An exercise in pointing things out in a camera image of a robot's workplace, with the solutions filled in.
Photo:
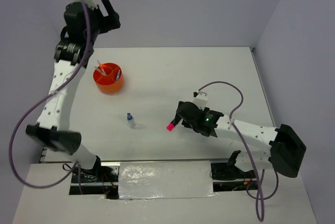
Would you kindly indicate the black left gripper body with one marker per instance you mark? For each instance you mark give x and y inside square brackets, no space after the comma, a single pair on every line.
[99,23]

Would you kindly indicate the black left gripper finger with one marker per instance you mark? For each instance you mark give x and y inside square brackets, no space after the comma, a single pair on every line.
[113,21]
[108,7]

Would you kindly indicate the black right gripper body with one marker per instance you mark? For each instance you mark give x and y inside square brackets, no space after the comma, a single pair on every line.
[188,124]

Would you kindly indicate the black highlighter pink cap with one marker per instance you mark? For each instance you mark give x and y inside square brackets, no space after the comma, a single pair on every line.
[173,123]

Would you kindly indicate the orange slim pen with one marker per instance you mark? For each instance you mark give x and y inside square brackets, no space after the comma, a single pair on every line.
[101,68]

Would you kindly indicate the green clear pen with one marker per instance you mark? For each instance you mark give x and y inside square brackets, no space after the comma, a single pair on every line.
[100,71]

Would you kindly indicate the small blue-capped glue bottle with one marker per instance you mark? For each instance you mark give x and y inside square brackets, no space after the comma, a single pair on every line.
[130,120]

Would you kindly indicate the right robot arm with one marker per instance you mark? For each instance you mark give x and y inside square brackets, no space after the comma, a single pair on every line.
[279,148]

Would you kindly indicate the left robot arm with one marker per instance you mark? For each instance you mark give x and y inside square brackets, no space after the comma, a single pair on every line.
[52,128]

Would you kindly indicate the orange round divided container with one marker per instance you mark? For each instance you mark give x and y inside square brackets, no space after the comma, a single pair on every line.
[107,84]

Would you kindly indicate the reflective silver front panel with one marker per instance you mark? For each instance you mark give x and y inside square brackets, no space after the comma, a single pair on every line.
[165,180]

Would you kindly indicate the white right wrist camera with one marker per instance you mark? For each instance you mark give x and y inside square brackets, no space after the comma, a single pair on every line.
[200,99]

